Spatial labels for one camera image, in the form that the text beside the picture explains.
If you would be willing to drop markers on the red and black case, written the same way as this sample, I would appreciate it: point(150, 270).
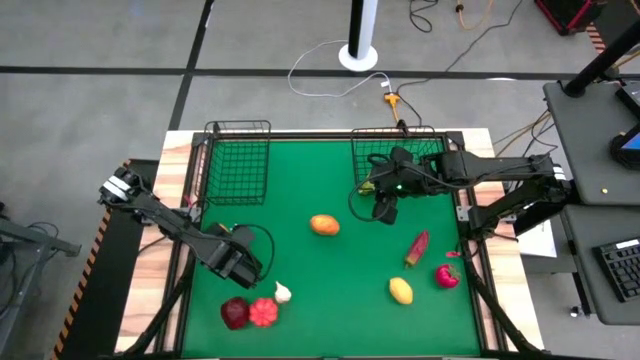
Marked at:
point(570, 12)

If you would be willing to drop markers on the green table mat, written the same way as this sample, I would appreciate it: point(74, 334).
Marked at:
point(325, 310)

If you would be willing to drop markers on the yellow lemon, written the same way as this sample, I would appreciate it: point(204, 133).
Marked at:
point(401, 291)

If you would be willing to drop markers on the grey desk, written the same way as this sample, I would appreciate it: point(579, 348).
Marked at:
point(585, 280)

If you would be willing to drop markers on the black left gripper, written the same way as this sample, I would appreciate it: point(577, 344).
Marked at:
point(246, 265)

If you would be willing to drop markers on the tablet with blue screen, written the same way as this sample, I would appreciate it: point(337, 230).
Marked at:
point(634, 142)

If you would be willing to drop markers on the orange potato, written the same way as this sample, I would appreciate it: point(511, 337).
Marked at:
point(325, 225)

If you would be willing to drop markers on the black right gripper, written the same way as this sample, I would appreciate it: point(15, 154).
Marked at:
point(386, 210)

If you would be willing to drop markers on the grey side table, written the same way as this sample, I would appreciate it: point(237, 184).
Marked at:
point(590, 150)

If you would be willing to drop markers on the white paper sheet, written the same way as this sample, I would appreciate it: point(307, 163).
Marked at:
point(540, 242)

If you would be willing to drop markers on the black pole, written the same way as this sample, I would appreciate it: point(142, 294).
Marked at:
point(600, 62)

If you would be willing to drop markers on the yellow power plug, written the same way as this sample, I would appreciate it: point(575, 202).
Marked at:
point(391, 99)

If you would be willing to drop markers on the black laptop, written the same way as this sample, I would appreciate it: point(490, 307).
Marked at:
point(631, 97)

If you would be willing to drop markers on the bright red round fruit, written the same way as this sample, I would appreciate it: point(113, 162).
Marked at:
point(446, 277)

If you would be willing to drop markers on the green chayote squash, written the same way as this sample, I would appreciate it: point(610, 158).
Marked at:
point(366, 188)

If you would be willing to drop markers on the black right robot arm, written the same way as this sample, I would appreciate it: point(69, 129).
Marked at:
point(500, 167)

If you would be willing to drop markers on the white pole stand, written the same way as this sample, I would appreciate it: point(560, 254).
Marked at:
point(358, 57)

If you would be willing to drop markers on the black hazard-striped platform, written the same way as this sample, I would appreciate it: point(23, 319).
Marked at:
point(100, 280)

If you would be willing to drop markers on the red chili with green stem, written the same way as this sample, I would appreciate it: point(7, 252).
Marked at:
point(418, 248)

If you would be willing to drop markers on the small pink tag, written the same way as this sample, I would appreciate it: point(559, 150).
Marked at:
point(453, 254)

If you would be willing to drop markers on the black keyboard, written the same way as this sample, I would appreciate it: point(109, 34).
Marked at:
point(620, 267)

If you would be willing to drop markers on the white garlic bulb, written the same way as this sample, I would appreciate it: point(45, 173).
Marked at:
point(283, 295)

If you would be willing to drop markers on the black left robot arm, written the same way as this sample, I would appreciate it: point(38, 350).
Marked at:
point(165, 220)

